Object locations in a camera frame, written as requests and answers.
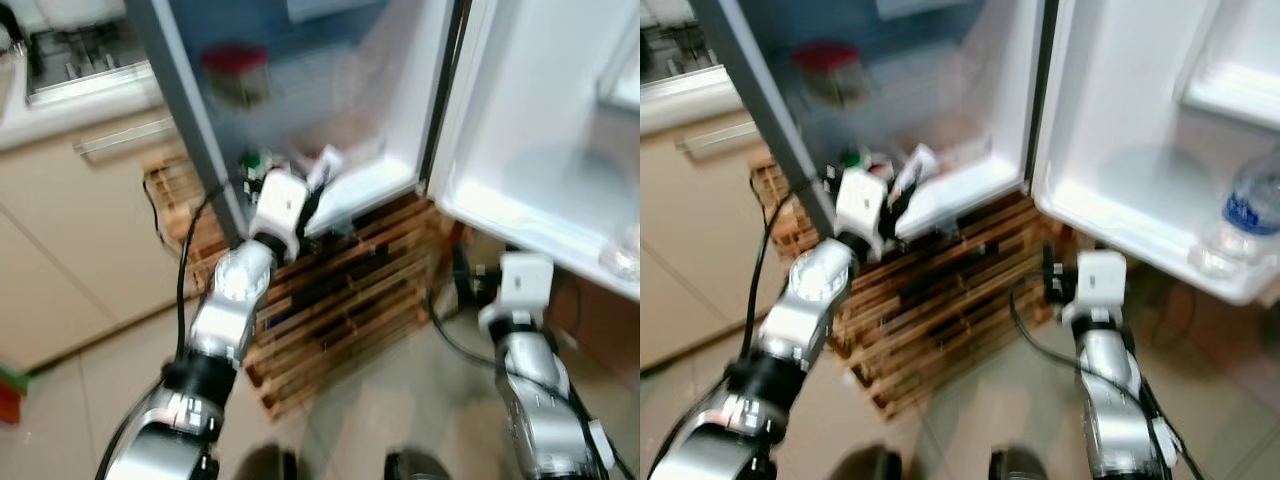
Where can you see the mini fridge door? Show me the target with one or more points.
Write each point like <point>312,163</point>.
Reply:
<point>1120,100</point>
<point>540,100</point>

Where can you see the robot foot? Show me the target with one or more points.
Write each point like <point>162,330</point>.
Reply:
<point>1020,466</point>
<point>268,465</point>
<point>865,465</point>
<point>418,468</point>

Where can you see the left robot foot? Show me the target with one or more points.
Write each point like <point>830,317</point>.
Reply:
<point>865,465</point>
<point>268,465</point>

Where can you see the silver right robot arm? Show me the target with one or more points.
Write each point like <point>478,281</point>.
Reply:
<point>1115,400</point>
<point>535,400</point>

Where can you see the steel gas stove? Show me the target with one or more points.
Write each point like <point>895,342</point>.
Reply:
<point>80,60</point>
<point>670,55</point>

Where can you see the orange cutting board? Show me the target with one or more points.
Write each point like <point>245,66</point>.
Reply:
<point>10,408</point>

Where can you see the small clear plastic bottle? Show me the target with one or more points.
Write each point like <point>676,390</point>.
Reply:
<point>918,165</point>
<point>328,165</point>

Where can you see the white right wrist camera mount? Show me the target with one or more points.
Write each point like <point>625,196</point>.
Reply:
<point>525,285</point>
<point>1100,282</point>

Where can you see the cream kitchen cabinet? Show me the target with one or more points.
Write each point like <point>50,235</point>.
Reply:
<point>700,250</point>
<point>80,250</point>

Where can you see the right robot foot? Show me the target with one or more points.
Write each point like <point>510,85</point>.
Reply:
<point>1020,466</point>
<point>418,468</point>

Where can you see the wooden slatted rack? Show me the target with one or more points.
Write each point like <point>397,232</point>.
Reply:
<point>950,320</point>
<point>340,310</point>

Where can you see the white fridge door shelf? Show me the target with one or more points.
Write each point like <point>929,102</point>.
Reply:
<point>622,90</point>
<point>1235,85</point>

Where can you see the clear water bottle blue label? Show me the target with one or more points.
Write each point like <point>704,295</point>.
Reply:
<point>1245,210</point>
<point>622,255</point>

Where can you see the white mini fridge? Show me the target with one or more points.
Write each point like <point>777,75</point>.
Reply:
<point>380,80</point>
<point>980,80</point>

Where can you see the green cutting board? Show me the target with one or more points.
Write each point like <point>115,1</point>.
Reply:
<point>10,377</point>

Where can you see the jar with red lid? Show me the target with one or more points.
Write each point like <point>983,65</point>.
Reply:
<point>828,72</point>
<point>235,75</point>

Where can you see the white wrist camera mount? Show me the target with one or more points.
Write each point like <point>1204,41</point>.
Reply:
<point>525,285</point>
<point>278,205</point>
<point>862,205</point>
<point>1100,282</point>

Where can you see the green capped bottle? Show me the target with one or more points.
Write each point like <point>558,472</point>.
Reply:
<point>852,157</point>
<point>260,158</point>

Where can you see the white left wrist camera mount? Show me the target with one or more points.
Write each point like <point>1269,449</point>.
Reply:
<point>862,205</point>
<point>278,205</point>

